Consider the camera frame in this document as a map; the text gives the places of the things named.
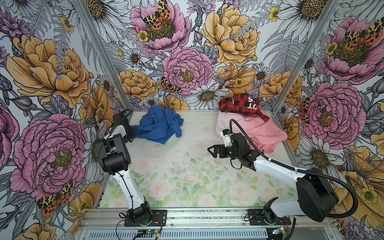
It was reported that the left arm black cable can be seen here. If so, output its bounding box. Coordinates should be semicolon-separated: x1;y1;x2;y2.
115;108;134;220

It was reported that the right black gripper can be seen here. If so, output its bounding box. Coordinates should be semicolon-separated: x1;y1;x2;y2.
207;144;242;160

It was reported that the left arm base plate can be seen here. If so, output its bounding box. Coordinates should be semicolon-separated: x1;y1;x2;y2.
124;210;168;227

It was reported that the red black plaid cloth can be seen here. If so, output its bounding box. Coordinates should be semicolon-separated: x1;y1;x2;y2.
219;94;270;122

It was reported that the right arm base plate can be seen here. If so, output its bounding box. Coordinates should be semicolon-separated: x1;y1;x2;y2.
244;209;291;226

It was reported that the left aluminium frame post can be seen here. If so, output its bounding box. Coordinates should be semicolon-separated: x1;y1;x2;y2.
74;1;134;110

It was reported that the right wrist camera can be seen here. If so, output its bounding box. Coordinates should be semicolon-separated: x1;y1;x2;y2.
220;129;233;147

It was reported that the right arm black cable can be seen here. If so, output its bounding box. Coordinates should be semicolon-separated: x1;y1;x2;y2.
229;119;359;219

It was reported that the pink cloth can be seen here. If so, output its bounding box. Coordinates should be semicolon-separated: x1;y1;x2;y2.
216;112;288;154

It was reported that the aluminium mounting rail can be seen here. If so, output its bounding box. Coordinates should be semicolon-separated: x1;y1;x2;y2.
78;208;332;239

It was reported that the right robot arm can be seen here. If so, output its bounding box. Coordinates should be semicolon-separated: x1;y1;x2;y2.
208;130;339;224

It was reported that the blue cloth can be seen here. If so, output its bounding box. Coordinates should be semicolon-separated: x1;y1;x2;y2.
132;106;184;145

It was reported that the white vented cable duct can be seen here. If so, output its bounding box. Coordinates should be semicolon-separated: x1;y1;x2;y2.
81;228;268;240

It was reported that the aluminium frame post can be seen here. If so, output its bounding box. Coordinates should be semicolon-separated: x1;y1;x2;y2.
271;0;341;114
74;1;134;110

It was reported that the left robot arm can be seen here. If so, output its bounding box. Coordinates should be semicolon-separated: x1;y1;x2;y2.
95;110;153;226

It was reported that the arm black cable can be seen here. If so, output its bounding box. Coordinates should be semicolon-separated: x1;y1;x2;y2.
229;119;359;219
115;108;134;220

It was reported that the right aluminium frame post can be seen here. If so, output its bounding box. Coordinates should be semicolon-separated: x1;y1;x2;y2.
271;0;341;114

